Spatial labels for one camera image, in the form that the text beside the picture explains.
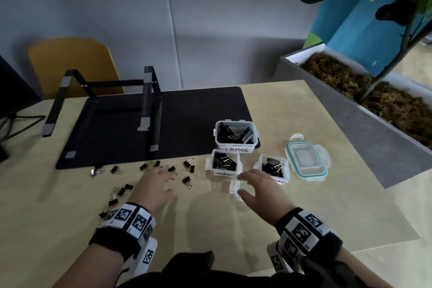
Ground wrist marker band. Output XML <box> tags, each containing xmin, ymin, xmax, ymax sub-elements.
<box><xmin>275</xmin><ymin>207</ymin><xmax>343</xmax><ymax>268</ymax></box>
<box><xmin>88</xmin><ymin>202</ymin><xmax>157</xmax><ymax>263</ymax></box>

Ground black desk mat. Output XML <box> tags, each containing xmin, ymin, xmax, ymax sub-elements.
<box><xmin>55</xmin><ymin>87</ymin><xmax>254</xmax><ymax>170</ymax></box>

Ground container labelled large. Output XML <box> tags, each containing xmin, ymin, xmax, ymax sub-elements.
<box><xmin>213</xmin><ymin>119</ymin><xmax>261</xmax><ymax>156</ymax></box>

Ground person's black clothing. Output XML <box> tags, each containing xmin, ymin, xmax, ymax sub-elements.
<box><xmin>118</xmin><ymin>250</ymin><xmax>369</xmax><ymax>288</ymax></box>

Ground black computer monitor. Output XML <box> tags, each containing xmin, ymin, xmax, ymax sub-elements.
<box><xmin>0</xmin><ymin>54</ymin><xmax>43</xmax><ymax>163</ymax></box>

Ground left wrist marker band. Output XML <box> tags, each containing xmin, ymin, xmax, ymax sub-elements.
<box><xmin>88</xmin><ymin>202</ymin><xmax>157</xmax><ymax>263</ymax></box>

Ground person's right hand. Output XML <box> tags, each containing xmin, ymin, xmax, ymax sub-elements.
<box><xmin>237</xmin><ymin>169</ymin><xmax>297</xmax><ymax>226</ymax></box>

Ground wrist white camera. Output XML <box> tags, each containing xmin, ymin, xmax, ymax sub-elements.
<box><xmin>133</xmin><ymin>237</ymin><xmax>158</xmax><ymax>277</ymax></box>
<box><xmin>266</xmin><ymin>242</ymin><xmax>294</xmax><ymax>273</ymax></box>

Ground black monitor cables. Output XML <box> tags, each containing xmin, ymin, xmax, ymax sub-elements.
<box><xmin>0</xmin><ymin>115</ymin><xmax>46</xmax><ymax>143</ymax></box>

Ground clear lid with green seal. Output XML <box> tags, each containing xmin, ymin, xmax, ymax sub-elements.
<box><xmin>284</xmin><ymin>133</ymin><xmax>332</xmax><ymax>183</ymax></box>

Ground brown moss filling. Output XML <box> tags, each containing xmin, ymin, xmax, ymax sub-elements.
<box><xmin>300</xmin><ymin>52</ymin><xmax>432</xmax><ymax>150</ymax></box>

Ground yellow chair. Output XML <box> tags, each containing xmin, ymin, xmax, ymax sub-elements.
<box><xmin>28</xmin><ymin>38</ymin><xmax>126</xmax><ymax>99</ymax></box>

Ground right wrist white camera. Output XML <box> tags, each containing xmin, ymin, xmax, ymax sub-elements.
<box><xmin>266</xmin><ymin>242</ymin><xmax>294</xmax><ymax>273</ymax></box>

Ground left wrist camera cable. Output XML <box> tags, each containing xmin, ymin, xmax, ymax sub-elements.
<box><xmin>114</xmin><ymin>265</ymin><xmax>131</xmax><ymax>288</ymax></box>

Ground right wrist marker band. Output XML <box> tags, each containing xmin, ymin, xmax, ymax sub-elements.
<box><xmin>275</xmin><ymin>207</ymin><xmax>343</xmax><ymax>268</ymax></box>

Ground person's left hand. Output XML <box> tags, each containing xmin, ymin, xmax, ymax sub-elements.
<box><xmin>127</xmin><ymin>166</ymin><xmax>179</xmax><ymax>215</ymax></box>

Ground heap of large binder clips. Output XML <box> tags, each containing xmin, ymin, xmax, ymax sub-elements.
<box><xmin>217</xmin><ymin>123</ymin><xmax>254</xmax><ymax>145</ymax></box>

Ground black metal laptop stand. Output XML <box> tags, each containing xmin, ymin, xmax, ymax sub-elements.
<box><xmin>42</xmin><ymin>66</ymin><xmax>162</xmax><ymax>152</ymax></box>

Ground grey planter with moss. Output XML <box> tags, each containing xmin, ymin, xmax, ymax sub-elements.
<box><xmin>274</xmin><ymin>42</ymin><xmax>432</xmax><ymax>190</ymax></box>

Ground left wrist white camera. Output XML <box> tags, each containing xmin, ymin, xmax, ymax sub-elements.
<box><xmin>133</xmin><ymin>237</ymin><xmax>158</xmax><ymax>277</ymax></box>

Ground pile of black binder clips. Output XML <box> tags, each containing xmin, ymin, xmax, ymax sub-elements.
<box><xmin>90</xmin><ymin>157</ymin><xmax>196</xmax><ymax>219</ymax></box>

